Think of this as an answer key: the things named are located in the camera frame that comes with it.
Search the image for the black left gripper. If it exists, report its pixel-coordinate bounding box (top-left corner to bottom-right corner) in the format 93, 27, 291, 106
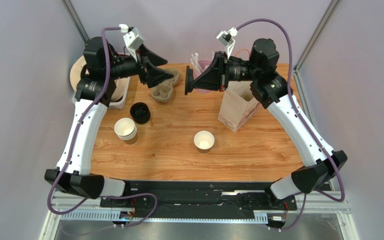
104, 43, 173, 89

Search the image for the black plastic cup lid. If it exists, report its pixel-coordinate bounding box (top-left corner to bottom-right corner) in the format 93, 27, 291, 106
184, 65, 194, 96

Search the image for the white paper takeout bag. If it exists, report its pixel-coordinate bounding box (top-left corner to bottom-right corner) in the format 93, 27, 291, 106
218, 81, 262, 133

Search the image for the brown paper cup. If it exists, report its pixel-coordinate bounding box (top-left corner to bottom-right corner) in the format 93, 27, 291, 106
193, 130, 215, 154

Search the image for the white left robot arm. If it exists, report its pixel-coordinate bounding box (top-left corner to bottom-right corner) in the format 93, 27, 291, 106
44, 36, 173, 199

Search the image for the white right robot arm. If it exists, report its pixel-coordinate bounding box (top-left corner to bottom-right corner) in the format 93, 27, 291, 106
185, 38, 348, 207

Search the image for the pink straw holder cup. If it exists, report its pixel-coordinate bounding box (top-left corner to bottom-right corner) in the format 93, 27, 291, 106
192, 59, 211, 94

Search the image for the wrapped white straw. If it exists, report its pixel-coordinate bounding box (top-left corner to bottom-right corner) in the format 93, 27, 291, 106
190, 53, 202, 73

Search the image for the beige bucket hat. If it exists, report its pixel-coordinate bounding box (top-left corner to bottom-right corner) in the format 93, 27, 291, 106
69, 54, 130, 102

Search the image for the stack of black lids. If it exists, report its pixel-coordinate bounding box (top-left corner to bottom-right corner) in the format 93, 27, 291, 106
130, 102, 151, 124

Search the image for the white plastic basket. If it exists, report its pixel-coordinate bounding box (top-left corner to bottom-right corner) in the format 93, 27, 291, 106
108, 77, 131, 110

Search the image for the stack of brown paper cups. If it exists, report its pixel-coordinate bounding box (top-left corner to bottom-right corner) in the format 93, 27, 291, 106
114, 117, 139, 145

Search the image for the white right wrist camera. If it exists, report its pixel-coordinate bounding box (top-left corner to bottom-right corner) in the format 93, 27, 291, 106
216, 27, 239, 59

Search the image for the aluminium frame post left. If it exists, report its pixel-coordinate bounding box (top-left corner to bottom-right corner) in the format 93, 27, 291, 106
61, 0, 89, 43

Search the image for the aluminium frame post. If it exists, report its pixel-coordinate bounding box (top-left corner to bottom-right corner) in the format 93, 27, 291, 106
294, 0, 342, 73
61, 0, 89, 43

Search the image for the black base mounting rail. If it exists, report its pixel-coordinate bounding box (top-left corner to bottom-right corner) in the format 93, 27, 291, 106
100, 180, 298, 220

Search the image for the aluminium frame post right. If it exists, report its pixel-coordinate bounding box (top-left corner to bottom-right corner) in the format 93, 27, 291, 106
294, 0, 342, 73

